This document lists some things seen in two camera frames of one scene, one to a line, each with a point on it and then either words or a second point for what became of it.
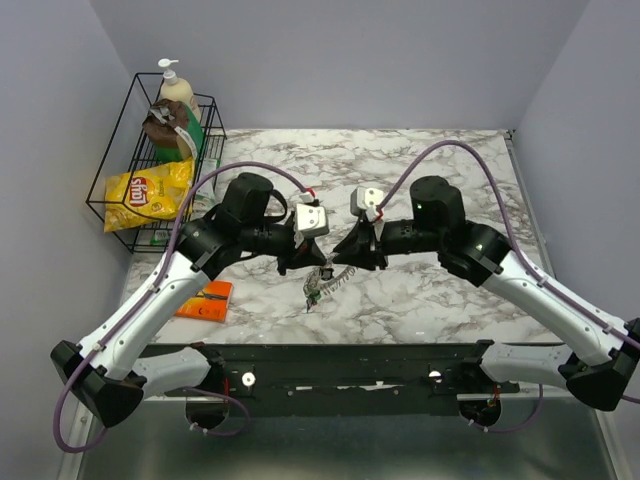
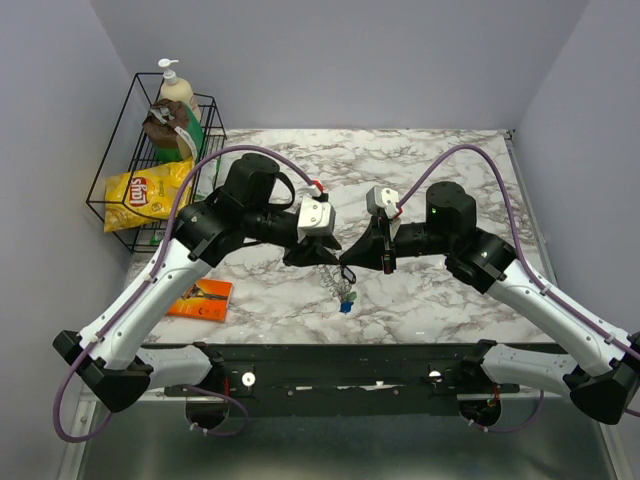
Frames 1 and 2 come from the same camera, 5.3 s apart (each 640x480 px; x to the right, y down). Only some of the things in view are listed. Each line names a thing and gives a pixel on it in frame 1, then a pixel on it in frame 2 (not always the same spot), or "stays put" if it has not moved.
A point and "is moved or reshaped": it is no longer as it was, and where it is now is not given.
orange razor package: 209,303 stays put
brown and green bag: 165,121 stays put
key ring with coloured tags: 326,278 is moved or reshaped
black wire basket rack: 163,149 stays put
